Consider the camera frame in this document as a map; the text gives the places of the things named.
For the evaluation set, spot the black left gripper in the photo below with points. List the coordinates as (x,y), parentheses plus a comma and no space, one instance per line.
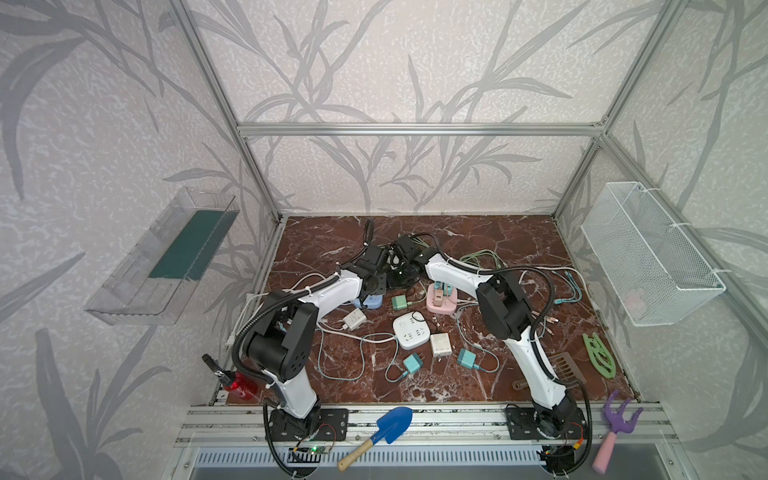
(377,281)

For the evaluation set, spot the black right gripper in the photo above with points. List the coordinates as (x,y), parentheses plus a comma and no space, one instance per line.
(401,267)

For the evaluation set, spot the blue power socket cube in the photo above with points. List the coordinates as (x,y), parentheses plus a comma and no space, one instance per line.
(372,302)

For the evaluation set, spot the pink power socket cube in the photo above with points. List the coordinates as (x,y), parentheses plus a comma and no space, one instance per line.
(445,306)

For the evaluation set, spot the white charger plug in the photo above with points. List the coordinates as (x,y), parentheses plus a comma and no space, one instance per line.
(354,319)
(441,345)

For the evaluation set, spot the white power socket cube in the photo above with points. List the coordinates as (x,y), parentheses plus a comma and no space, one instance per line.
(411,330)

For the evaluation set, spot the teal charger plug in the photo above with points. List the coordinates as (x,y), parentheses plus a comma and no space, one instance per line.
(412,364)
(467,359)

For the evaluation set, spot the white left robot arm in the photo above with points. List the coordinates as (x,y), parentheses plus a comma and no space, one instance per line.
(274,346)

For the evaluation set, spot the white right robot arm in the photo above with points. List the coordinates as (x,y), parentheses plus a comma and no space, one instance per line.
(507,313)

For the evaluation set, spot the green plug in pink socket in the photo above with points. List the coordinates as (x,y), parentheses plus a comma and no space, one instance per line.
(442,290)

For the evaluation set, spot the blue toy shovel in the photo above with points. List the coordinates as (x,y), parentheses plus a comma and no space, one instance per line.
(391,426)

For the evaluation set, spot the red spray bottle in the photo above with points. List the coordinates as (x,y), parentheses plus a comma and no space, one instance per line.
(231,381)

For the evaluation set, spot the brown toy rake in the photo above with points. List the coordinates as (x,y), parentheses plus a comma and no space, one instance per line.
(564,367)

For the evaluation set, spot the green plastic toy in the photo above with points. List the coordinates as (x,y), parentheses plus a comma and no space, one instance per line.
(599,355)

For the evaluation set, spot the purple toy rake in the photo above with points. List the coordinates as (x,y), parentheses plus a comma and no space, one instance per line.
(617,424)

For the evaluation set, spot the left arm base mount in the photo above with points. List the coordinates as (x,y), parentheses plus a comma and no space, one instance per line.
(323,424)

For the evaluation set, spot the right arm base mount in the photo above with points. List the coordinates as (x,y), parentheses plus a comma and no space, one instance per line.
(523,423)

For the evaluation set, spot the clear plastic wall bin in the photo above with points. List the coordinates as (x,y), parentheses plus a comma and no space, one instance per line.
(155,281)

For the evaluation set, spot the white wire basket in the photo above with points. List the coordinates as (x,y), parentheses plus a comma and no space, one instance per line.
(658,274)

